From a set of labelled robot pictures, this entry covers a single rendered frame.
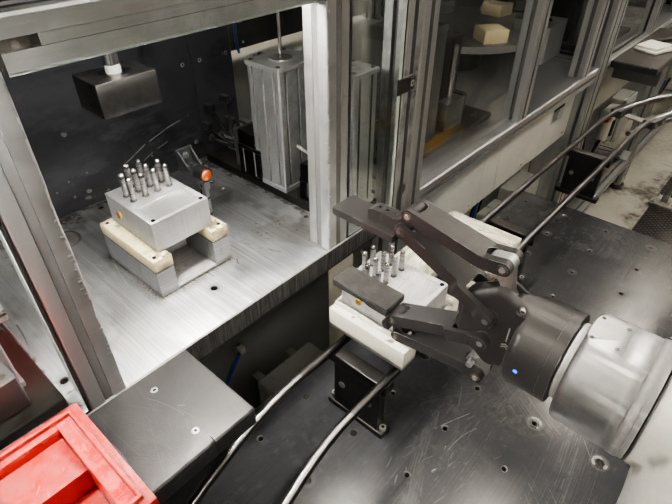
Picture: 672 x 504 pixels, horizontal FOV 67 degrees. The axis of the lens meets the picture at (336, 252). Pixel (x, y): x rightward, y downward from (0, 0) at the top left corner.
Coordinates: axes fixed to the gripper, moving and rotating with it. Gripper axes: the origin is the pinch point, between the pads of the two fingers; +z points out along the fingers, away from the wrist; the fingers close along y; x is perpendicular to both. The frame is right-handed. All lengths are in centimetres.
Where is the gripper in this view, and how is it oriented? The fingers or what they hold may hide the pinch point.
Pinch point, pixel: (362, 251)
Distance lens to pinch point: 49.5
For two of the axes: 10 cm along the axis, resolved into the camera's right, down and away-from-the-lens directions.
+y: 0.0, -7.9, -6.1
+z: -7.5, -4.1, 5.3
